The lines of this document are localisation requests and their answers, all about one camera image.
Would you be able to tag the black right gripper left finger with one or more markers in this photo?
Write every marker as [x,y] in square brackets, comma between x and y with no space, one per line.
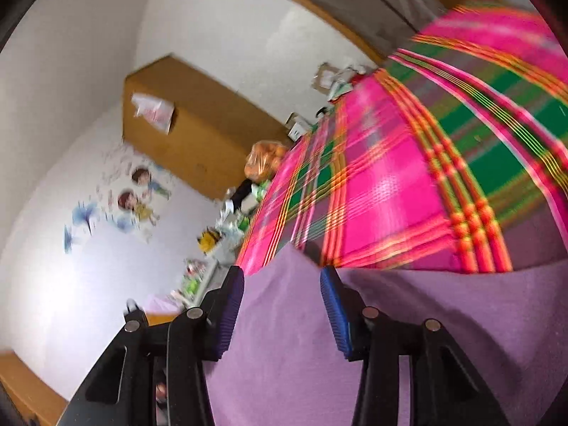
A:
[200,334]

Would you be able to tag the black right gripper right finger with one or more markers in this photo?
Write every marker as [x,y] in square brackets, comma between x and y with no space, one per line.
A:
[364,334]

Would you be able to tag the open cardboard box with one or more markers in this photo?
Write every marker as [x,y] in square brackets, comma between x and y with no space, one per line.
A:
[324,78]

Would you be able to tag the brown wooden wardrobe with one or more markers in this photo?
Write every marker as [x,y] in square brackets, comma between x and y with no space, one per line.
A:
[213,127]

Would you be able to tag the white red plastic bag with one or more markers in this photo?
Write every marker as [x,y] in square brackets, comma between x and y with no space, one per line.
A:
[156,111]

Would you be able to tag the bag of oranges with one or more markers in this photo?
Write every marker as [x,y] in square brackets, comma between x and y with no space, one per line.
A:
[264,160]

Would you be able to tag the white bin with yellow bag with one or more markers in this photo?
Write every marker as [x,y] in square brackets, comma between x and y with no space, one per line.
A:
[217,246]

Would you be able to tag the purple fleece garment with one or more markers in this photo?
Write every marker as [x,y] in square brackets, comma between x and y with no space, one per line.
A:
[319,345]

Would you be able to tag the pink plaid bed sheet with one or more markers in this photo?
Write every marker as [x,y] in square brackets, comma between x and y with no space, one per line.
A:
[452,156]

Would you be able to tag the cartoon couple wall sticker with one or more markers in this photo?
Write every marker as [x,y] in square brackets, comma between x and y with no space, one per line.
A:
[138,203]

